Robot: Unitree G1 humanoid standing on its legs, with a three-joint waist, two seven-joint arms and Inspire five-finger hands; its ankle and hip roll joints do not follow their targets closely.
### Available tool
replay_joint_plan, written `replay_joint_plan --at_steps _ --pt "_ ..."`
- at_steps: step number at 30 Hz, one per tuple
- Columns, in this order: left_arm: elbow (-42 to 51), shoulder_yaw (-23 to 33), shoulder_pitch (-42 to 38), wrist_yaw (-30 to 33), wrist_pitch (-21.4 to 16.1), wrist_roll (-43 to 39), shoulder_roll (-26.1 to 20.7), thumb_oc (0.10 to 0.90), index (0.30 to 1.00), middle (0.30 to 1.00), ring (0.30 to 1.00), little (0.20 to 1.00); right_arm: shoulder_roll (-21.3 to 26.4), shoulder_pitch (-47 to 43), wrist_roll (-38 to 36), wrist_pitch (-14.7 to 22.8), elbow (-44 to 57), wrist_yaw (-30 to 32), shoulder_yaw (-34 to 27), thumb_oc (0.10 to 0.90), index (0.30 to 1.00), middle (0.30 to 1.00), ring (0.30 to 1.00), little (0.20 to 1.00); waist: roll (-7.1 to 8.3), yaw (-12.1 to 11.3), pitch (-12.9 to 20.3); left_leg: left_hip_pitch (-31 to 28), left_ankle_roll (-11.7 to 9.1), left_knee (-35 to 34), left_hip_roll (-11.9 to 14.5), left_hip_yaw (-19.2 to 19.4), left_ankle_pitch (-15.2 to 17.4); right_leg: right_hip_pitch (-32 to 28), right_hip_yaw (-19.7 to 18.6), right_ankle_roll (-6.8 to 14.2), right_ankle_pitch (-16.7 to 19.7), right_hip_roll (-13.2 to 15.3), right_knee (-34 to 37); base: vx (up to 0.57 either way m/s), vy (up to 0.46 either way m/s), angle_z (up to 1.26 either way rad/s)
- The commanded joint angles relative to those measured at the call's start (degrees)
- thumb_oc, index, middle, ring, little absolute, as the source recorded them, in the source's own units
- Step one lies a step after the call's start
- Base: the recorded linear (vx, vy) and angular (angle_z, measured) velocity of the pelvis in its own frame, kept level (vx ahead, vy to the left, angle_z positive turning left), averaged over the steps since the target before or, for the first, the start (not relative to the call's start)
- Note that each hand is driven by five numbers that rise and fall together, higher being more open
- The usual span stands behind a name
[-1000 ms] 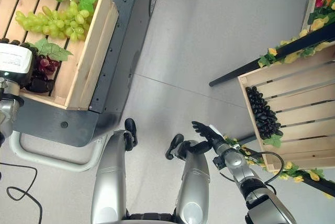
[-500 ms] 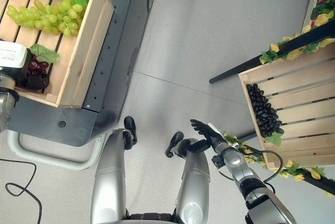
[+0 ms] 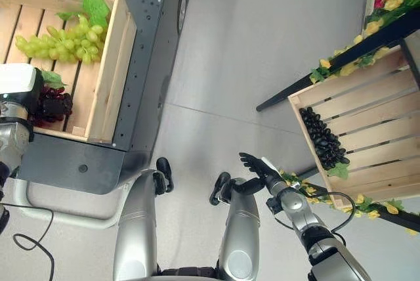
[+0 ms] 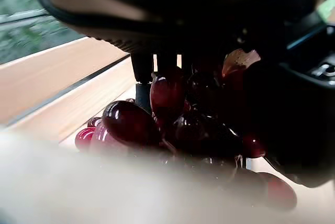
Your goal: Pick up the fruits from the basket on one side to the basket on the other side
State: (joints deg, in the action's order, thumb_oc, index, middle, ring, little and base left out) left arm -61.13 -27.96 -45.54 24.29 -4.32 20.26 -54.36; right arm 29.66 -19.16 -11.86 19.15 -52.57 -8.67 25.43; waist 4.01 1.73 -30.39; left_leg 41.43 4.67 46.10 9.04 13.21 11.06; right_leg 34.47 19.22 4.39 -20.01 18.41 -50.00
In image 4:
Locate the dark red grape bunch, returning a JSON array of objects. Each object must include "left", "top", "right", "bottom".
[{"left": 74, "top": 65, "right": 298, "bottom": 212}]

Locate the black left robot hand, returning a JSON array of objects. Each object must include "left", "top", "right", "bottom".
[{"left": 27, "top": 0, "right": 335, "bottom": 188}]

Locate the red strawberry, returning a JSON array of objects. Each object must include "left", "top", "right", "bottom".
[{"left": 221, "top": 48, "right": 262, "bottom": 78}]

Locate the light wooden basket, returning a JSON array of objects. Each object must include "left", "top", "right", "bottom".
[{"left": 0, "top": 36, "right": 335, "bottom": 224}]

